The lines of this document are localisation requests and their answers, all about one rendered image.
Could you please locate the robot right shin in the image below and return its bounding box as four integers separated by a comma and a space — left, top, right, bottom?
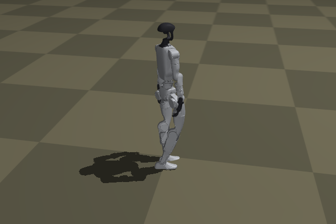
160, 131, 180, 165

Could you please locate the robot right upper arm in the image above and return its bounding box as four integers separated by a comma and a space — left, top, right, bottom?
168, 49, 180, 81

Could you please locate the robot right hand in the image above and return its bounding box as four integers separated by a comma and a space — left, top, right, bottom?
172, 98, 184, 117

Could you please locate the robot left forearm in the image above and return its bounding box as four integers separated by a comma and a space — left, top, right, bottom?
157, 69, 164, 86

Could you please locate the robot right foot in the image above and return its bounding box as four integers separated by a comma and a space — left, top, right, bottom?
154, 162, 177, 169

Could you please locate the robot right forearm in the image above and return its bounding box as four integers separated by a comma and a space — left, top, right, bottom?
175, 73, 185, 102

